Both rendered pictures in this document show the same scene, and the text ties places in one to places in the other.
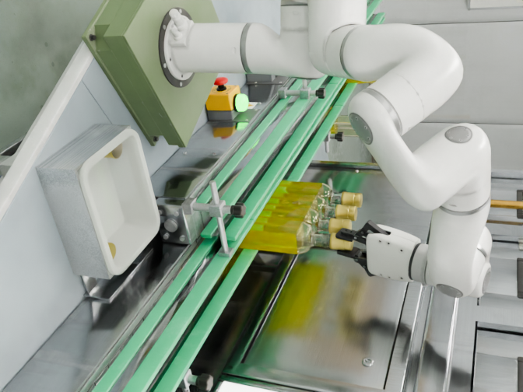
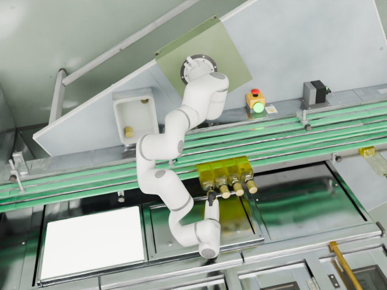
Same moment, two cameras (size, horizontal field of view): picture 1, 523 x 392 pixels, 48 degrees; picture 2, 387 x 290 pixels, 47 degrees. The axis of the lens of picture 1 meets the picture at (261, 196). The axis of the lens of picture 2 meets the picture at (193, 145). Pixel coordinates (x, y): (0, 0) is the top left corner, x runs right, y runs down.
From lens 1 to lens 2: 1.43 m
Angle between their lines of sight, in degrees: 49
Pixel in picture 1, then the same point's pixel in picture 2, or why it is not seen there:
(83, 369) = (90, 163)
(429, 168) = (141, 176)
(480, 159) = (157, 187)
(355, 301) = not seen: hidden behind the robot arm
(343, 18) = (185, 102)
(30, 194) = (107, 100)
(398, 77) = (152, 137)
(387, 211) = (301, 213)
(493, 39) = not seen: outside the picture
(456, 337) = (208, 270)
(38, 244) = (106, 117)
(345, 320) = not seen: hidden behind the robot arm
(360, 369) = (164, 243)
